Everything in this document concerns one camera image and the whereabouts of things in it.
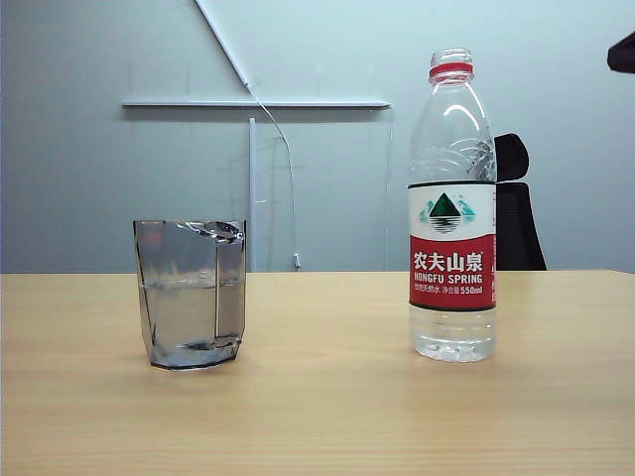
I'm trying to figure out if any Nongfu Spring mineral water bottle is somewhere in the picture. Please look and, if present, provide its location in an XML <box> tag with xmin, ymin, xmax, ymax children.
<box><xmin>408</xmin><ymin>48</ymin><xmax>498</xmax><ymax>362</ymax></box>

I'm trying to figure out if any smoky grey transparent mug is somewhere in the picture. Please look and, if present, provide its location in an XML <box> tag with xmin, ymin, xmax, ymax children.
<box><xmin>132</xmin><ymin>217</ymin><xmax>248</xmax><ymax>371</ymax></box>

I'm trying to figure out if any black office chair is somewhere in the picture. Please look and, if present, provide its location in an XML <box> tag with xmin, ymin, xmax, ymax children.
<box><xmin>493</xmin><ymin>133</ymin><xmax>549</xmax><ymax>272</ymax></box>

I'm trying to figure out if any short white wall rail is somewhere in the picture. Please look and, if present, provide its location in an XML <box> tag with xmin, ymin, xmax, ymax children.
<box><xmin>247</xmin><ymin>117</ymin><xmax>260</xmax><ymax>272</ymax></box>

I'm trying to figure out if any long white wall rail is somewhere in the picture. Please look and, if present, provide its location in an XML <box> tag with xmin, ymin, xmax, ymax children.
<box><xmin>122</xmin><ymin>96</ymin><xmax>393</xmax><ymax>111</ymax></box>

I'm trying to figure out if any slanted white wall rail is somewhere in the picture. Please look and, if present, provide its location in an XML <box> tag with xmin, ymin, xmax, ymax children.
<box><xmin>194</xmin><ymin>0</ymin><xmax>254</xmax><ymax>91</ymax></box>

